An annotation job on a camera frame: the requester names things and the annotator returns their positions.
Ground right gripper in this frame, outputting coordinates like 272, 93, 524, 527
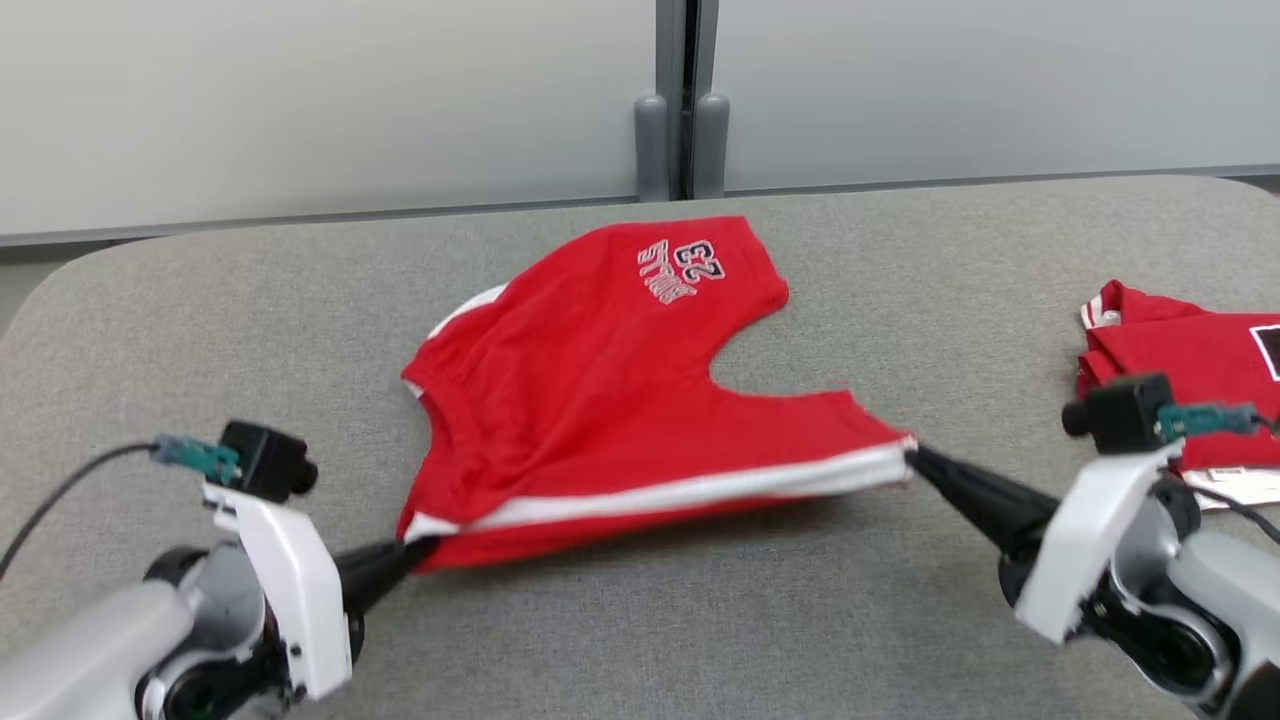
906, 447, 1241, 716

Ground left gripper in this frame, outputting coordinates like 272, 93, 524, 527
138, 536, 442, 720

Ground red jersey shirt white sleeves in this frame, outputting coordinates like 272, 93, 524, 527
1075, 280, 1280, 508

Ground red shorts white stripe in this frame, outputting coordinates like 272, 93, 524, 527
397, 215, 919, 574

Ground white left camera bracket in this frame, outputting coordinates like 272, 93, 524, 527
203, 480, 354, 701

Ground white camera bracket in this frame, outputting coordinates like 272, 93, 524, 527
203, 480, 354, 701
1013, 443, 1188, 644

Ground white right camera bracket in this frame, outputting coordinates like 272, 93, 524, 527
1013, 443, 1188, 644

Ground right camera cable teal plug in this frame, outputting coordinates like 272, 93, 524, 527
1158, 402, 1280, 546

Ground grey wall base rail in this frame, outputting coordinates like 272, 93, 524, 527
0, 195, 641, 249
725, 165, 1280, 196

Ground grey cylindrical post foot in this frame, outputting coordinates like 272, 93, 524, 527
634, 94, 671, 203
692, 92, 731, 199

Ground grey metal partition post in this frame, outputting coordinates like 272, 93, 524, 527
655, 0, 721, 201

